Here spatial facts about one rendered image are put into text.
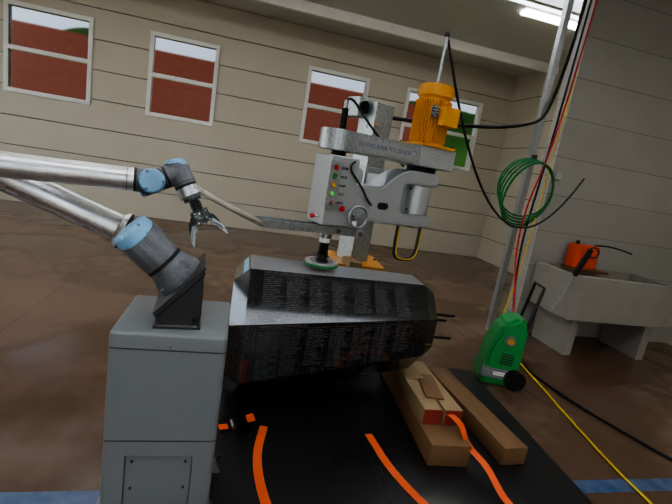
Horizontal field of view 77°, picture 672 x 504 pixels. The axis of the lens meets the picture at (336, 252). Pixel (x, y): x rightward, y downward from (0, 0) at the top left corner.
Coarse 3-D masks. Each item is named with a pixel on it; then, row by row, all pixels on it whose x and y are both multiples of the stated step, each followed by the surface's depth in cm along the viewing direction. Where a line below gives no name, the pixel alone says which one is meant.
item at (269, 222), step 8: (256, 216) 249; (264, 216) 251; (264, 224) 241; (272, 224) 243; (280, 224) 245; (288, 224) 248; (296, 224) 250; (304, 224) 253; (312, 224) 255; (312, 232) 257; (320, 232) 259; (328, 232) 262; (336, 232) 264; (344, 232) 268; (352, 232) 270; (360, 232) 269
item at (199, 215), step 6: (192, 198) 174; (198, 198) 180; (192, 204) 176; (198, 204) 177; (198, 210) 175; (204, 210) 176; (192, 216) 174; (198, 216) 176; (204, 216) 176; (210, 216) 176; (198, 222) 176
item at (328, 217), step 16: (320, 160) 257; (352, 160) 252; (320, 176) 256; (352, 176) 255; (320, 192) 255; (352, 192) 257; (320, 208) 254; (336, 208) 255; (320, 224) 256; (336, 224) 258
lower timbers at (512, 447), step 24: (456, 384) 308; (408, 408) 267; (480, 408) 280; (432, 432) 241; (456, 432) 244; (480, 432) 262; (504, 432) 256; (432, 456) 231; (456, 456) 233; (504, 456) 241
